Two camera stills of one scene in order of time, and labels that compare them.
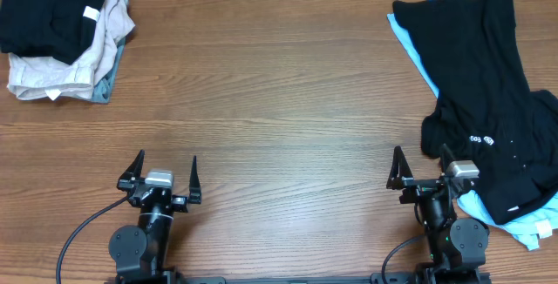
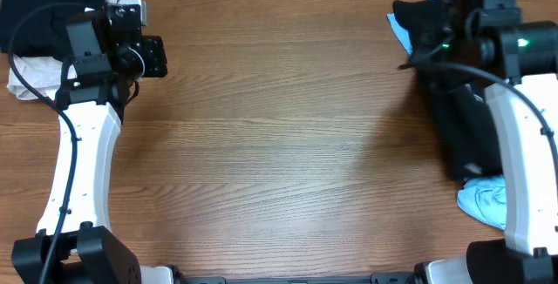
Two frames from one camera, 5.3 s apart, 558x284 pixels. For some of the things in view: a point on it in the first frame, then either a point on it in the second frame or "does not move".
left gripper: (156, 193) → (155, 56)
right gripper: (401, 176) → (466, 77)
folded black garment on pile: (51, 16) does not move
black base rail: (383, 278) does not move
